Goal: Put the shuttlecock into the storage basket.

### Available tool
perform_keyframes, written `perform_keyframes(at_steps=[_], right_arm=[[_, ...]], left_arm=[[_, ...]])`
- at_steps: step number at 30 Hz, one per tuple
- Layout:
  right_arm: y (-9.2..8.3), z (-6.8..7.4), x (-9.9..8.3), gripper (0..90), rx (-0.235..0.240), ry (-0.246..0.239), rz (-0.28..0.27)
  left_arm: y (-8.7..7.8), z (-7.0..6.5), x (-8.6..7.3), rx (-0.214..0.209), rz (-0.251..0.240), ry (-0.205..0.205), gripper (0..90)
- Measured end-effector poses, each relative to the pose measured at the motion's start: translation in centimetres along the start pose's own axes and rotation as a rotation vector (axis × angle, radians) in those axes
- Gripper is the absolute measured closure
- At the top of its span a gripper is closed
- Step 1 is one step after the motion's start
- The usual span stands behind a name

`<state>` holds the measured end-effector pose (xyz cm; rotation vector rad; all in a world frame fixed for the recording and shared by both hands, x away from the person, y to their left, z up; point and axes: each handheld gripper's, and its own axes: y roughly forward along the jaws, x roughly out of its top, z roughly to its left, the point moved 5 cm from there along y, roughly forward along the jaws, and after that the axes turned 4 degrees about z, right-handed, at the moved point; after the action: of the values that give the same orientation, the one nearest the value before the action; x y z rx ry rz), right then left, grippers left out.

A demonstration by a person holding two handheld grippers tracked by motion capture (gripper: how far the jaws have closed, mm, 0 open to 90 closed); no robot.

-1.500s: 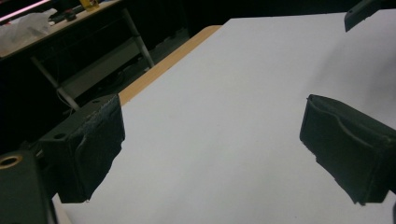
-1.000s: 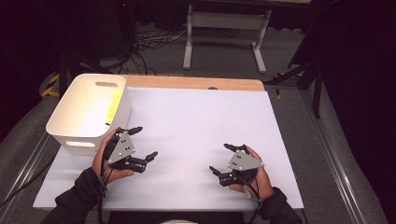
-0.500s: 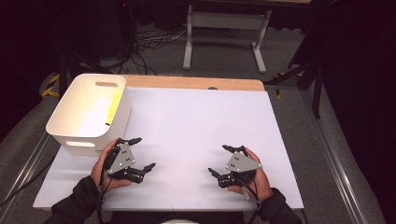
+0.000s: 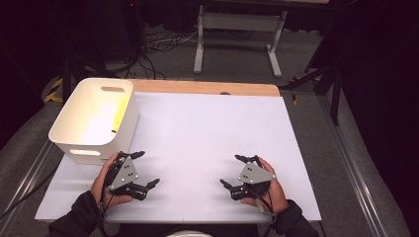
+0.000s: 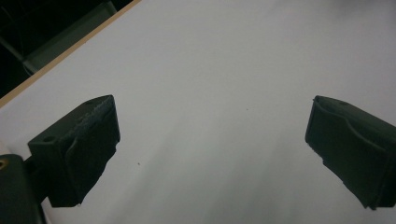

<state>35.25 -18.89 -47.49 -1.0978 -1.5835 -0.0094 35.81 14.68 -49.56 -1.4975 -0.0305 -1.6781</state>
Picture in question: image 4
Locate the person's right hand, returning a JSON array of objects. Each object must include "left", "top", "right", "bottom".
[{"left": 239, "top": 157, "right": 291, "bottom": 215}]

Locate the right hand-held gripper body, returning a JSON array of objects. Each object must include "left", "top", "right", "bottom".
[{"left": 230, "top": 161, "right": 277, "bottom": 201}]

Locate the right hand-held gripper cable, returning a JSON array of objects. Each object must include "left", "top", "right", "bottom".
[{"left": 255, "top": 189, "right": 279, "bottom": 237}]

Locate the person's left hand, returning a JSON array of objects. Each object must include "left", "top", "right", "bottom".
[{"left": 90, "top": 152, "right": 134, "bottom": 212}]

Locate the grey metal floor rail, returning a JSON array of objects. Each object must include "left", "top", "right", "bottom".
[
  {"left": 317, "top": 95, "right": 390, "bottom": 237},
  {"left": 0, "top": 141, "right": 63, "bottom": 237}
]

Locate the hand-held gripper cable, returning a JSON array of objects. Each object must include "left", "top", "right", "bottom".
[
  {"left": 98, "top": 194, "right": 114, "bottom": 222},
  {"left": 255, "top": 189, "right": 279, "bottom": 237}
]

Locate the black curtain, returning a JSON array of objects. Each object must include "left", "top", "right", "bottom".
[{"left": 304, "top": 0, "right": 419, "bottom": 231}]

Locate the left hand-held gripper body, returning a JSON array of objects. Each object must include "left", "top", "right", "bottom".
[{"left": 103, "top": 151, "right": 149, "bottom": 202}]

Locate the yellow black hazard tape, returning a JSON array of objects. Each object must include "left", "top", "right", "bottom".
[{"left": 43, "top": 77, "right": 64, "bottom": 104}]

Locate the yellow shuttlecock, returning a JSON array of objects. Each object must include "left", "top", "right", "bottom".
[{"left": 111, "top": 98, "right": 131, "bottom": 134}]

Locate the left hand-held gripper cable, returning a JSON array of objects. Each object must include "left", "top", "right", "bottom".
[{"left": 98, "top": 194, "right": 114, "bottom": 222}]

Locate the tangle of black floor cables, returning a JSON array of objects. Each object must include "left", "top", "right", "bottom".
[{"left": 108, "top": 29, "right": 199, "bottom": 81}]

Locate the black tripod stand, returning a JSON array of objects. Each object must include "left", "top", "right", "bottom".
[
  {"left": 280, "top": 62, "right": 344, "bottom": 126},
  {"left": 60, "top": 55, "right": 121, "bottom": 103}
]

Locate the grey metal stand frame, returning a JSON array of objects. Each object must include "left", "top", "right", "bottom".
[{"left": 193, "top": 4, "right": 289, "bottom": 79}]

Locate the white plastic bin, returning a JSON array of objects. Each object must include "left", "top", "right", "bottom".
[{"left": 47, "top": 77, "right": 140, "bottom": 166}]

